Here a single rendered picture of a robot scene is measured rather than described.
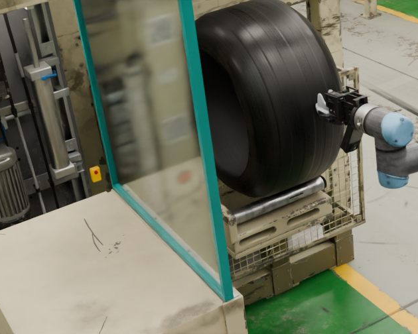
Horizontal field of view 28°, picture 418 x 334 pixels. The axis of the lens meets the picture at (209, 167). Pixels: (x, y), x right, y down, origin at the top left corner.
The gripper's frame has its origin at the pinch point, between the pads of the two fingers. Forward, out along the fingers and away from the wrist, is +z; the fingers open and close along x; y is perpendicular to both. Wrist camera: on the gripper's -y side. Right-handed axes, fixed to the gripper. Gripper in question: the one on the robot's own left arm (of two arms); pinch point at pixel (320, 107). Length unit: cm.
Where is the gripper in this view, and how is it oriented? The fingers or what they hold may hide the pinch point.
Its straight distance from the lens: 231.0
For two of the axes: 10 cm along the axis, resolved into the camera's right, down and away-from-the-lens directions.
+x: -8.7, 3.3, -3.6
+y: -1.8, -9.0, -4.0
